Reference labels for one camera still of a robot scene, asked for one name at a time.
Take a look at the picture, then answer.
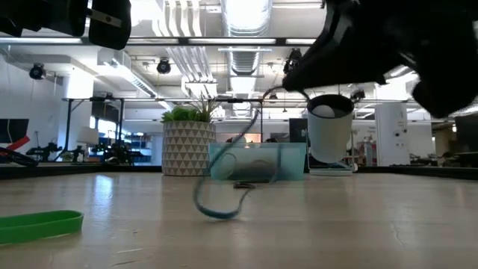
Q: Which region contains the teal rubber band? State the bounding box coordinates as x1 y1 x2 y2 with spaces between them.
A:
192 86 311 220

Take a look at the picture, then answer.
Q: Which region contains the black monitor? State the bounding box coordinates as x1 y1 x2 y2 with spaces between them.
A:
0 118 30 145
289 117 309 144
454 114 478 154

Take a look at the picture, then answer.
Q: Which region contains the silver ventilation duct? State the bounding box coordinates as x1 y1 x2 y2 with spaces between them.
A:
223 0 273 117

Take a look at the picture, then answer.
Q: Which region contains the black ceiling spotlight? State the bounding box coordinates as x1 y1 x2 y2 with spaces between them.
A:
28 62 47 81
282 48 303 75
156 58 172 75

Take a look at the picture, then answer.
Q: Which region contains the green rubber band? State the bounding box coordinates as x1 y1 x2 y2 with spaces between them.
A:
0 209 84 247

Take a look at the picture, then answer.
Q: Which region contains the succulent in triangle-pattern pot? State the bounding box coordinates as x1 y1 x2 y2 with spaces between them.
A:
161 93 218 177

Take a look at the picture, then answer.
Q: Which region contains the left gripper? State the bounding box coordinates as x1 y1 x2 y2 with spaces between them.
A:
88 0 132 51

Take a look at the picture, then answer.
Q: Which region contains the black overhead frame beam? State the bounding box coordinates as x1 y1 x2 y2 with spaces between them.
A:
0 36 318 48

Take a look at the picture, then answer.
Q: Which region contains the white pillar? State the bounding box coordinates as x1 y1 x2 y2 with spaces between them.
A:
374 102 411 167

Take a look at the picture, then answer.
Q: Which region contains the teal translucent plastic bin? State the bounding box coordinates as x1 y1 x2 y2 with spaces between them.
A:
208 142 308 182

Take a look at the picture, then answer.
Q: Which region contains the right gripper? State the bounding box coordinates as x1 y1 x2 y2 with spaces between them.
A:
282 0 478 119

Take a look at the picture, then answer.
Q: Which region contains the white dome security camera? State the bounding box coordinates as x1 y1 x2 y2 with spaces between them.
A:
306 94 359 176

